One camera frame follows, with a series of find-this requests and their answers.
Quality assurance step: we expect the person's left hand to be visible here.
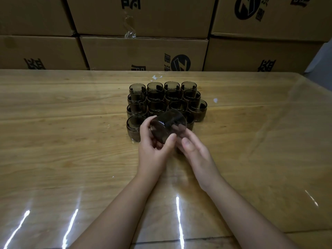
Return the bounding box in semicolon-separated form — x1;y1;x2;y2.
136;115;177;184

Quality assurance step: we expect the person's right hand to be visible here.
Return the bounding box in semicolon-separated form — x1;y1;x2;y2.
176;128;223;194

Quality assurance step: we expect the smoky tinted glass cup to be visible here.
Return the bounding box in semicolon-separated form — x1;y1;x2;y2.
165;89;184;101
127;92;148;104
164;81;181;92
126;115;147;142
148;99;168;114
147;82;164;93
149;109;188;145
182;89;202;101
147;90;167;101
180;81;198;92
181;110;195;131
168;99;188;112
187;99;208;122
126;102;149;118
129;83;147;95

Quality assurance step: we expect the person's left forearm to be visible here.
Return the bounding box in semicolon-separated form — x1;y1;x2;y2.
70;176;156;249

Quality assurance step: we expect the person's right forearm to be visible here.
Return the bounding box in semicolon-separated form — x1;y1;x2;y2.
205;180;299;249

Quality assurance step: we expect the stack of brown cardboard boxes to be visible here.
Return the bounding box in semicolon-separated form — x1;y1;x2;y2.
0;0;332;74

